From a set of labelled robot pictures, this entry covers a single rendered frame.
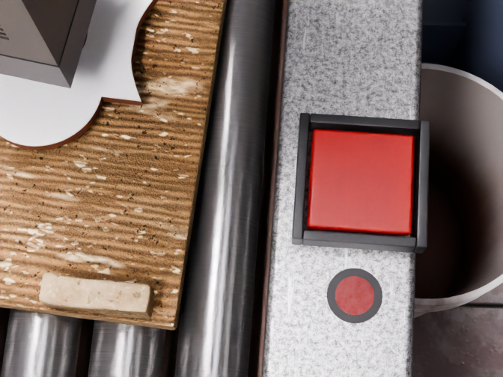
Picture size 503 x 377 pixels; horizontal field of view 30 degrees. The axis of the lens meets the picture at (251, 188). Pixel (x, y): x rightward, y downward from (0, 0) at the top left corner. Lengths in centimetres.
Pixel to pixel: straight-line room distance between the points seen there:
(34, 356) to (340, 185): 20
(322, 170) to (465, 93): 69
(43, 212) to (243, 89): 14
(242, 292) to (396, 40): 18
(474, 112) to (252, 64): 71
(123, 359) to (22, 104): 15
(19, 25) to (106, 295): 15
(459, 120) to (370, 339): 78
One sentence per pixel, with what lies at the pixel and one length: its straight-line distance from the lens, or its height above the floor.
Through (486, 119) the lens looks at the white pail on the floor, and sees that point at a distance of 125.
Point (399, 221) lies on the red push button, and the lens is 54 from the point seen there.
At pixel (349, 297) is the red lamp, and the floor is 92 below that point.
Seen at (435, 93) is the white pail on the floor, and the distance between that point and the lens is 125.
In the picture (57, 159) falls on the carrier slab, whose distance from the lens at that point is 55.
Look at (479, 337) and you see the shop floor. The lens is 150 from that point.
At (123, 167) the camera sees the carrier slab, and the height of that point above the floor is 94.
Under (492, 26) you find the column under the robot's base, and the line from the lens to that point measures 136.
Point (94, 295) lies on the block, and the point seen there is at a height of 96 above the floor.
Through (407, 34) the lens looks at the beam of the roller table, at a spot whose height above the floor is 92.
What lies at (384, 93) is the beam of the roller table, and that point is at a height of 91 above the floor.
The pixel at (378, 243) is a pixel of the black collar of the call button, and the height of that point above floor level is 93.
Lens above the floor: 145
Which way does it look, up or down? 75 degrees down
